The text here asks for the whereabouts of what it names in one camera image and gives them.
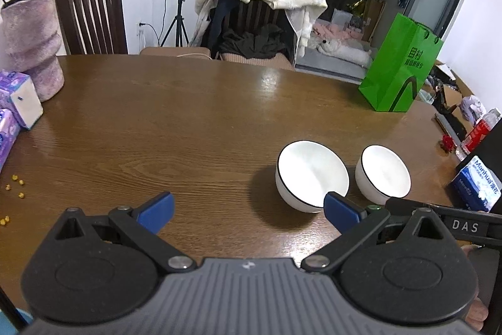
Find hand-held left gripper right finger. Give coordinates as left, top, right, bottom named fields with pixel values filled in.
left=301, top=192, right=452, bottom=275

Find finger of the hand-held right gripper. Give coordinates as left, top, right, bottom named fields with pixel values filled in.
left=386, top=197, right=442, bottom=217

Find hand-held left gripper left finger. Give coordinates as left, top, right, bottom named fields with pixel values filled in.
left=54, top=192, right=176, bottom=275

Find white bowl with dark rim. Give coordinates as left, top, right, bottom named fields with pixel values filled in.
left=355, top=144, right=412, bottom=203
left=275, top=140, right=350, bottom=214

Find person's right hand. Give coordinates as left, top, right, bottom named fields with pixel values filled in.
left=461, top=245, right=492, bottom=332

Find blue tissue box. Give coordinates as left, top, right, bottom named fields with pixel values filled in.
left=449, top=155, right=502, bottom=213

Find black paper bag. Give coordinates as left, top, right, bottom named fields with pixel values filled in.
left=457, top=111, right=502, bottom=179

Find red label water bottle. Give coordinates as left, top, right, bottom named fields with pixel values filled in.
left=455, top=108, right=502, bottom=162

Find lilac crumpled cloth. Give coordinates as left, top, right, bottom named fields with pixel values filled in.
left=459, top=95, right=489, bottom=124

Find green paper bag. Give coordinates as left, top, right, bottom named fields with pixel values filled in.
left=359, top=12, right=445, bottom=113

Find scattered yellow beads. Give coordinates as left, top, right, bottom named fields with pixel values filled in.
left=0, top=173, right=27, bottom=228

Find open cardboard box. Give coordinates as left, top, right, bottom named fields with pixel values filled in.
left=429, top=60, right=469, bottom=112

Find grey mattress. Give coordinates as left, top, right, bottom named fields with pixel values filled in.
left=296, top=45, right=371, bottom=84

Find tan cushioned seat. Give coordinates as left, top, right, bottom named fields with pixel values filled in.
left=139, top=46, right=211, bottom=60

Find wooden chair with cushion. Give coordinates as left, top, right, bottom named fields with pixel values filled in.
left=212, top=0, right=296, bottom=72

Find white plush toy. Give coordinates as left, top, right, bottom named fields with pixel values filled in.
left=316, top=39, right=373, bottom=67

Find purple tissue pack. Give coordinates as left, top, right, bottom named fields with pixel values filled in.
left=0, top=108, right=21, bottom=173
left=0, top=69, right=44, bottom=130

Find pink blanket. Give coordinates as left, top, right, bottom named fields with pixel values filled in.
left=312, top=23, right=371, bottom=41

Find dark crumpled garment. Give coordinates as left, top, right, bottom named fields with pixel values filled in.
left=219, top=24, right=289, bottom=61

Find navy pants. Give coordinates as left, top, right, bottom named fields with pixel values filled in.
left=208, top=0, right=238, bottom=59

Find pink textured vase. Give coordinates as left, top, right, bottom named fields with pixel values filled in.
left=0, top=0, right=65, bottom=103

